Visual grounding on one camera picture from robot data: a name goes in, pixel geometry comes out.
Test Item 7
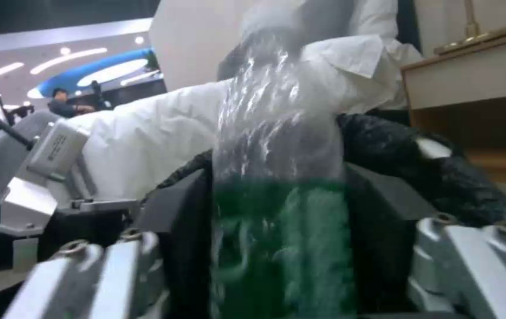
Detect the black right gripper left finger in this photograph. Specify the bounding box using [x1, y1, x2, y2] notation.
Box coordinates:
[12, 167, 219, 319]

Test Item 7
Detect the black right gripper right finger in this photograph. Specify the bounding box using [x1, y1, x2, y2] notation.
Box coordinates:
[343, 163, 506, 319]

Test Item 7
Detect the black bin bag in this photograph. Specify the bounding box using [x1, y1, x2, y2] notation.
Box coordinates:
[144, 45, 506, 233]

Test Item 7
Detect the clear bottle with green label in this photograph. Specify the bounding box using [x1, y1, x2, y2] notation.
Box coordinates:
[210, 0, 358, 319]

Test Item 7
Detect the dark reception counter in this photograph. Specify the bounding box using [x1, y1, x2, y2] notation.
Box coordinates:
[95, 70, 169, 111]

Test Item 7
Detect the wooden bedside cabinet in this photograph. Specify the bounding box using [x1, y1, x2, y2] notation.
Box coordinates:
[400, 37, 506, 187]

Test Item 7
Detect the brass lamp base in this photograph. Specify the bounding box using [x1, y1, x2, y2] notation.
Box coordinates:
[432, 0, 506, 54]

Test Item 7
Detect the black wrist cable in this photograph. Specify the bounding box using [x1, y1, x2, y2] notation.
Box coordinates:
[0, 105, 36, 148]

